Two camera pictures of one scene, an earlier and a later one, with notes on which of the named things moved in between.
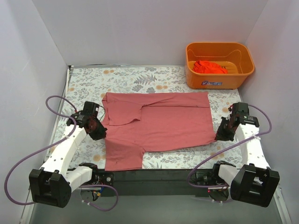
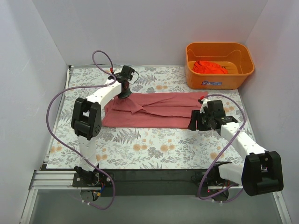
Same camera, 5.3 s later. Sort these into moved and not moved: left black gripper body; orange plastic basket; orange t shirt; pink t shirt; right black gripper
Moved: pink t shirt; right black gripper; left black gripper body
Not moved: orange t shirt; orange plastic basket
